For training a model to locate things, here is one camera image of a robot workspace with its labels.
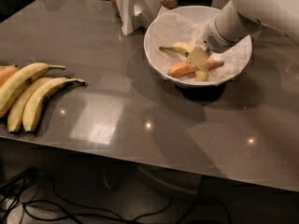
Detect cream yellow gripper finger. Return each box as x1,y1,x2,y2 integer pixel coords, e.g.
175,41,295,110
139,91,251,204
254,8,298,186
186,46,208,72

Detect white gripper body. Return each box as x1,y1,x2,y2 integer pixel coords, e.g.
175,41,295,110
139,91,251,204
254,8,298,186
202,2,262,53

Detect yellow banana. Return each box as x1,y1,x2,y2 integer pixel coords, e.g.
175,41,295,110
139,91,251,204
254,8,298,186
159,42,209,82
7,77,55,133
0,63,65,118
22,77,85,133

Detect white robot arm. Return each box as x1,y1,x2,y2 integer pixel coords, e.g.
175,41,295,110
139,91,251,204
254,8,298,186
201,0,299,53

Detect orange ripe banana in bowl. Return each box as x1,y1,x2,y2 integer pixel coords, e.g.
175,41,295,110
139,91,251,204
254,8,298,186
167,59,224,77

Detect white bowl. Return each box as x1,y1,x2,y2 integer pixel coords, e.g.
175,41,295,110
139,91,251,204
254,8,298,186
143,5,253,89

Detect orange banana at left edge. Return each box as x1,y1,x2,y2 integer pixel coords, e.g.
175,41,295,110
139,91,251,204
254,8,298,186
0,65,20,87

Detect white crumpled paper liner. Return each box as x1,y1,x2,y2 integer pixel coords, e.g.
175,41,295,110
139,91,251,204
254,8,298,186
149,3,248,85

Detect white box on table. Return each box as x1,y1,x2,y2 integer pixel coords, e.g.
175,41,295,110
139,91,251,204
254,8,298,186
116,0,160,35

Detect black cables on floor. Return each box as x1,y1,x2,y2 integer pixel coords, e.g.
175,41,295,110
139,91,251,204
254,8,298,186
0,166,233,224

